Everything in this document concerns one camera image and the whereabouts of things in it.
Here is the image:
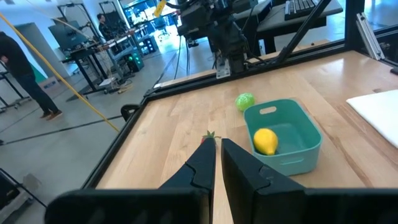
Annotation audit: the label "green toy cabbage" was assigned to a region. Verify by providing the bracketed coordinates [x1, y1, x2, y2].
[234, 92, 256, 112]

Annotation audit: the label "teal plastic bin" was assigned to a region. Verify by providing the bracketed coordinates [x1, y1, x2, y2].
[243, 98, 323, 177]

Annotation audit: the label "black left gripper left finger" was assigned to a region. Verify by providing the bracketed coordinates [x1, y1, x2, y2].
[45, 138, 217, 224]

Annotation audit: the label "black keyboard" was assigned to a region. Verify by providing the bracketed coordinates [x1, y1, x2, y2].
[284, 0, 325, 22]

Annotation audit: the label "black floor cable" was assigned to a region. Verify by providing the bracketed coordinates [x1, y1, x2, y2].
[0, 114, 124, 146]

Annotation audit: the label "long yellow cable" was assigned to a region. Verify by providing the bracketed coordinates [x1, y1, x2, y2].
[0, 12, 121, 133]

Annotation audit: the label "red toy strawberry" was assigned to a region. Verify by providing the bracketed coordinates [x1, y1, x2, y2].
[200, 130, 222, 146]

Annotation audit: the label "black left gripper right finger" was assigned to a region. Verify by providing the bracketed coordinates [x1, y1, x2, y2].
[221, 139, 398, 224]

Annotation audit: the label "grey desk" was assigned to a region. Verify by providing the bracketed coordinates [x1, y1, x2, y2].
[256, 0, 344, 54]

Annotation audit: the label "black diagonal strut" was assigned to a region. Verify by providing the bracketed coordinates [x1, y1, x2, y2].
[275, 0, 332, 65]

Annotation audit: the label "yellow tag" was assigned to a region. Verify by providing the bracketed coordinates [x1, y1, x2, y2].
[154, 0, 168, 18]

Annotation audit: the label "computer tower green lights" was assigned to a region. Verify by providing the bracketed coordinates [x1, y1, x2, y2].
[126, 51, 146, 73]

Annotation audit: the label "person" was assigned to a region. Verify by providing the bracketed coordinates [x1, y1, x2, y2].
[0, 30, 63, 121]
[96, 12, 118, 43]

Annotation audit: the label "black monitor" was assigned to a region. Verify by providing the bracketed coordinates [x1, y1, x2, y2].
[48, 20, 90, 51]

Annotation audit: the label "black frame post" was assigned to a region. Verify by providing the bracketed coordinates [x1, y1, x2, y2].
[344, 0, 366, 52]

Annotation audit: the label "yellow toy lemon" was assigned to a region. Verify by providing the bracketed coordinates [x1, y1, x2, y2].
[252, 128, 279, 156]

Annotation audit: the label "white pillar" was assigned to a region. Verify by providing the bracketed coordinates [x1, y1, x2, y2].
[14, 22, 71, 78]

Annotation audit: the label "cardboard box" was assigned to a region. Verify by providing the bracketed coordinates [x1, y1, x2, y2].
[39, 76, 60, 91]

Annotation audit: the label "black table frame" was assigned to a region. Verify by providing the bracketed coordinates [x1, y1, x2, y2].
[81, 23, 398, 190]

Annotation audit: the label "silver aluminium extrusion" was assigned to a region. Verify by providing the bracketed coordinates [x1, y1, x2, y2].
[356, 12, 386, 62]

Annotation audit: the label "white folded cloth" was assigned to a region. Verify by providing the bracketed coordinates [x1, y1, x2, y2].
[346, 89, 398, 149]

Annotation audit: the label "silver arm base bracket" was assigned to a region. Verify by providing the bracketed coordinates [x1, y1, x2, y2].
[215, 58, 231, 79]

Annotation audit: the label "background workbench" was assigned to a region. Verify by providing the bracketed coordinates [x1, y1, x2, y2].
[62, 26, 150, 94]

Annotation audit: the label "black clamp handle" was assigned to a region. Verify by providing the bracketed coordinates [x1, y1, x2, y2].
[120, 104, 141, 122]

